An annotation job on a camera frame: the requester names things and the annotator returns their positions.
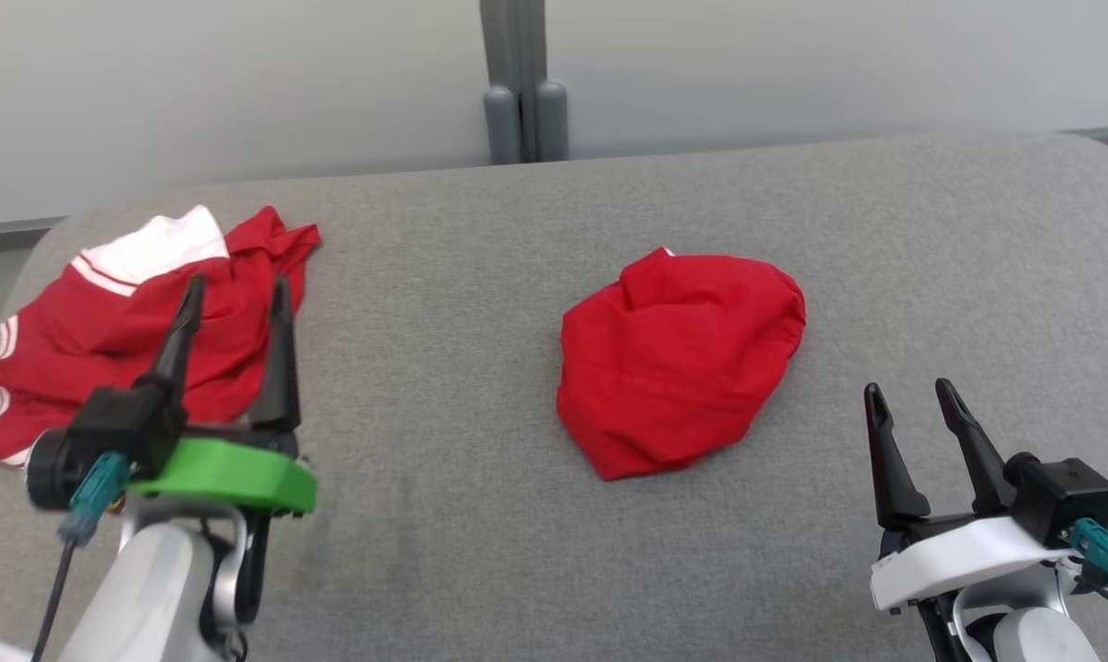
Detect red shorts with white waistband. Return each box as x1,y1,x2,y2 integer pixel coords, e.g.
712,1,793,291
555,245,808,483

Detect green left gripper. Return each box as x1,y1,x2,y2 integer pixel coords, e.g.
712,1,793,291
129,273,319,517

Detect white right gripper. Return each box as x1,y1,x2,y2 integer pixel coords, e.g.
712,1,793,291
863,377,1080,614

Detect left camera cable teal plug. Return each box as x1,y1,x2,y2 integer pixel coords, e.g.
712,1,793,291
31,451,134,662

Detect grey partition post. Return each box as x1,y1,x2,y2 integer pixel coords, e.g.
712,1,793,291
478,0,571,166

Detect camera cable teal plug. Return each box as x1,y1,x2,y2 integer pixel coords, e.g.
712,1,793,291
1067,517,1108,619
31,451,134,662

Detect right camera cable teal plug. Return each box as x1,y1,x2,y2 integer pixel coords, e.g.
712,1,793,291
1067,517,1108,619

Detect red white striped jersey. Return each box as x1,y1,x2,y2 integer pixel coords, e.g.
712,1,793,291
0,204,323,469

